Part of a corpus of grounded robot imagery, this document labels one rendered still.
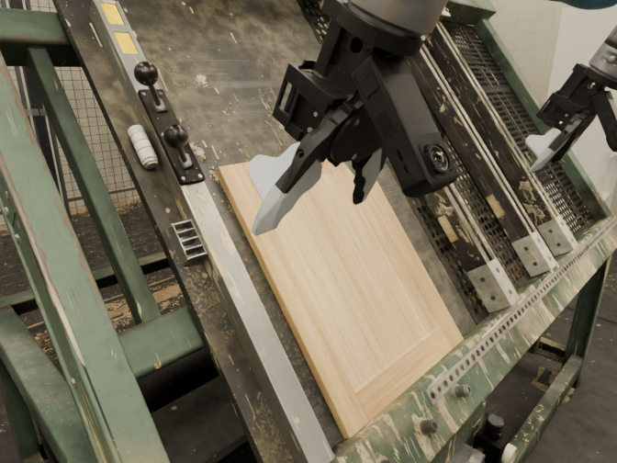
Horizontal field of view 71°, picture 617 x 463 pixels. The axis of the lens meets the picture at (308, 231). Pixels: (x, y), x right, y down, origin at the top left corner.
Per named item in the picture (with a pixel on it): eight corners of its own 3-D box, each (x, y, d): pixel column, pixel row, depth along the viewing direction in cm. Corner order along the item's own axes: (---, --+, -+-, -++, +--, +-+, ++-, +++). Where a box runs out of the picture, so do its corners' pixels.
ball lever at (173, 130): (180, 177, 79) (166, 145, 66) (172, 159, 80) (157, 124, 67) (200, 169, 80) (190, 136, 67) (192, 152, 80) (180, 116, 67)
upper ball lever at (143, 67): (154, 121, 81) (136, 80, 68) (146, 105, 81) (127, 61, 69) (173, 114, 82) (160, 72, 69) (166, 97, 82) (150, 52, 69)
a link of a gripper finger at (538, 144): (509, 159, 88) (542, 124, 87) (534, 175, 86) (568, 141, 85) (510, 152, 85) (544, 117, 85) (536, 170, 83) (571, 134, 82)
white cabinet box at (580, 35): (588, 249, 399) (646, -1, 331) (522, 234, 437) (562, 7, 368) (603, 233, 441) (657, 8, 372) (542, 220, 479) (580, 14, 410)
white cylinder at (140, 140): (125, 134, 80) (141, 171, 79) (129, 124, 78) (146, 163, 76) (140, 132, 82) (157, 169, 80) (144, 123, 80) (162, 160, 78)
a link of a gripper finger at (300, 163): (287, 194, 41) (352, 124, 40) (298, 206, 40) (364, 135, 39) (263, 175, 36) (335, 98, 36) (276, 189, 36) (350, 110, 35)
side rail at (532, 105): (583, 227, 201) (608, 217, 193) (463, 35, 218) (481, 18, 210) (588, 223, 206) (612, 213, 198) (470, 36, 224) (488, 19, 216)
